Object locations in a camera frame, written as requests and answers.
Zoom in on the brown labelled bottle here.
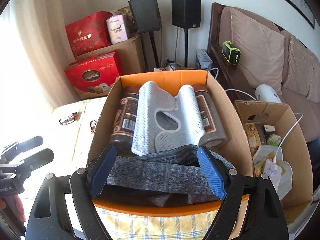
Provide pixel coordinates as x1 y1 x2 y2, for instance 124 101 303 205
192 83 228 147
110 86 140 157

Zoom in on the light grey mesh brace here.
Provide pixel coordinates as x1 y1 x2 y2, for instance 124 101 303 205
131 81 205 155

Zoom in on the person's left hand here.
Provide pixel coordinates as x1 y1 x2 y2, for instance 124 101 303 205
0 195 26 223

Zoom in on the orange cardboard fruit box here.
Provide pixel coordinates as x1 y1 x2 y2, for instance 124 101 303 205
87 70 253 217

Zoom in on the snickers candy bar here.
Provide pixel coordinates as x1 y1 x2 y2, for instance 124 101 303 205
59 112 78 126

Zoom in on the grey rolled sock right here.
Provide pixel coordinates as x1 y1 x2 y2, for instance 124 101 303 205
188 194 220 205

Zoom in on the small wrapped candy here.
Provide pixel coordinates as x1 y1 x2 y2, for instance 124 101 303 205
90 120 97 133

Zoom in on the open brown cardboard box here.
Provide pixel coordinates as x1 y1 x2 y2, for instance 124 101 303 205
234 100 313 223

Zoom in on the white curtain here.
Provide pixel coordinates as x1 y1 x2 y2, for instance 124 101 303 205
1 0 88 108

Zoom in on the white rounded device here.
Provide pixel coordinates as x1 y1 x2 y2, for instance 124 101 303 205
255 84 282 103

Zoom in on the small blue white box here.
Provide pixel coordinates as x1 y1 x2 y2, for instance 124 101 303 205
195 49 212 70

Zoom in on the brown cardboard box background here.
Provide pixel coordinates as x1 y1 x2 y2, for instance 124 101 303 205
76 34 145 75

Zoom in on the green black alarm clock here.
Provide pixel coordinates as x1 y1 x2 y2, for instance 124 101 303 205
222 41 241 64

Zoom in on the white tissue roll pack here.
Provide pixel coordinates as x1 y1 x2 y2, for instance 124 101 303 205
106 14 130 44

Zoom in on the beige sofa cushion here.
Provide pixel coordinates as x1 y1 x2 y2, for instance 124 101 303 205
219 7 285 95
280 30 319 103

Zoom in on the black speaker left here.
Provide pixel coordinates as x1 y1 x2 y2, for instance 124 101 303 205
129 0 162 34

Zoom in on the black speaker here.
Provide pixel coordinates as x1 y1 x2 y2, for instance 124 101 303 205
129 0 162 34
171 0 202 29

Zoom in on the black speaker right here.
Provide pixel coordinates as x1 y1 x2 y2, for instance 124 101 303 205
171 0 202 29

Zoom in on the white charging cable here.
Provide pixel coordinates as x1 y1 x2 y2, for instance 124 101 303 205
224 88 304 163

